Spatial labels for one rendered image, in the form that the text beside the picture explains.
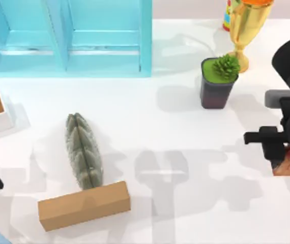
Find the grey cactus in brown pot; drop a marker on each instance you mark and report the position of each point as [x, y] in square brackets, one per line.
[84, 206]

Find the orange ball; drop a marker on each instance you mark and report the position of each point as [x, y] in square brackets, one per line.
[257, 1]

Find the gold trophy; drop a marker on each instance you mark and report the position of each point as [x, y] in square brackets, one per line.
[249, 23]

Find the green plant in dark pot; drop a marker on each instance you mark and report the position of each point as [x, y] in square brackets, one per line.
[215, 89]

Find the red and yellow bottle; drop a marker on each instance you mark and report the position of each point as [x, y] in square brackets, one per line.
[227, 17]

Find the light blue rack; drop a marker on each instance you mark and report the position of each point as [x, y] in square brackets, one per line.
[104, 38]

